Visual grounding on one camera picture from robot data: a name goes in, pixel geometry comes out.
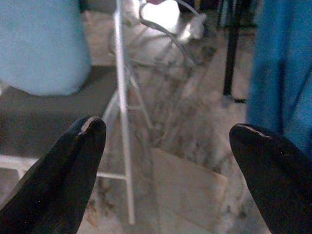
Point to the black metal clothes rack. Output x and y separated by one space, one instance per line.
231 61

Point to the light blue chair cushion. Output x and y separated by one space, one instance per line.
41 48

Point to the flat brown cardboard piece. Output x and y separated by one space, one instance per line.
185 190

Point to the blue shirt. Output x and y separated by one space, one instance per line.
280 61

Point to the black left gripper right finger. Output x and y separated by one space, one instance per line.
280 182

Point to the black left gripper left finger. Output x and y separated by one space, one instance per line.
53 182

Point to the white folding chair grey seat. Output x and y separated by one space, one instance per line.
36 122

